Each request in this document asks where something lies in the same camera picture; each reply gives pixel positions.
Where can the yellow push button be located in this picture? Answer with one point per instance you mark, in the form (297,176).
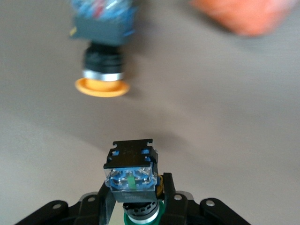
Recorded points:
(103,58)

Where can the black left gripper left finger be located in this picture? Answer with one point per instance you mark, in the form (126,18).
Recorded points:
(89,211)

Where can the orange 4680 cylinder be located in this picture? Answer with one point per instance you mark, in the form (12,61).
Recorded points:
(246,16)

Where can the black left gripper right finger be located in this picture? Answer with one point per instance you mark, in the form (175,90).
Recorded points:
(182,211)

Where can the green push button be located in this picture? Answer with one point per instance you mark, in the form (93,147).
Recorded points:
(131,164)

